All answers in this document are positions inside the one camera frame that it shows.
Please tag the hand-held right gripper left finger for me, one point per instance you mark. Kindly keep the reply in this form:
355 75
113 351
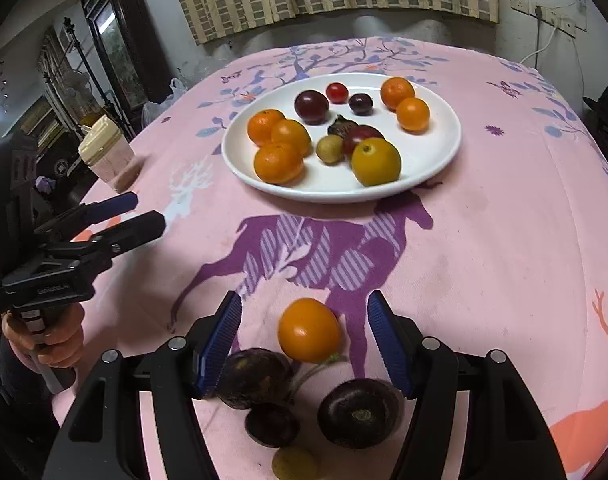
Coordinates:
221 345

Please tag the large dark water chestnut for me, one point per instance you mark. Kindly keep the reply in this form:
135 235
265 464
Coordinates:
359 412

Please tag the black hat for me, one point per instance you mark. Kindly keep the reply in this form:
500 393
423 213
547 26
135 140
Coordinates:
606 115

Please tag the pink deer printed tablecloth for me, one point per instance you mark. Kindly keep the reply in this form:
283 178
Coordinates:
484 235

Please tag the person's left forearm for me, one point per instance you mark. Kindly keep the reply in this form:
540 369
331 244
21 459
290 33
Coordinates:
8 395

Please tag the dark purple plum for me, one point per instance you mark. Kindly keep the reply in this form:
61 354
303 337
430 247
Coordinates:
311 106

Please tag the white standing fan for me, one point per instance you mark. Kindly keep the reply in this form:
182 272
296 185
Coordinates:
77 84

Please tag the white wall socket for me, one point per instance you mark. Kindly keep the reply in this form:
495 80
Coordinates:
524 2

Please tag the person's left hand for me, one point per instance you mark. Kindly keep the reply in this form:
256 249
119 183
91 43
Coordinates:
63 340

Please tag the white wall socket strip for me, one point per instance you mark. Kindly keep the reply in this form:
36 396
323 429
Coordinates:
566 19

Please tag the clear jar with cream lid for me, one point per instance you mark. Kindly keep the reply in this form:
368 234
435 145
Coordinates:
106 157

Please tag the red cherry tomato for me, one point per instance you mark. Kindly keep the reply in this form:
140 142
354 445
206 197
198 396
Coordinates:
337 92

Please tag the white oval plate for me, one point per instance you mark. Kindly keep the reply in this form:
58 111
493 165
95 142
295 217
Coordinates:
434 160

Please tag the yellowish orange tangerine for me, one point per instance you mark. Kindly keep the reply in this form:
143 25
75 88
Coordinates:
376 161

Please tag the yellow-green longan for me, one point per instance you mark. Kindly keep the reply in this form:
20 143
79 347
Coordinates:
330 149
295 462

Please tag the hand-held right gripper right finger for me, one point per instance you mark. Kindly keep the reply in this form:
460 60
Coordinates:
389 345

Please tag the dark wooden framed cabinet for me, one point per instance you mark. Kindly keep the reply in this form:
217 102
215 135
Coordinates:
118 50

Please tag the black metal stand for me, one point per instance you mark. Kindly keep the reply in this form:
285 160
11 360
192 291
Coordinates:
71 40

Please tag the dark red plum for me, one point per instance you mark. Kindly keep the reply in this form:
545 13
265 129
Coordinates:
366 133

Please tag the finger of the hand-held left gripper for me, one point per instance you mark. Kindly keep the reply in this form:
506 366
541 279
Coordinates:
133 228
116 204

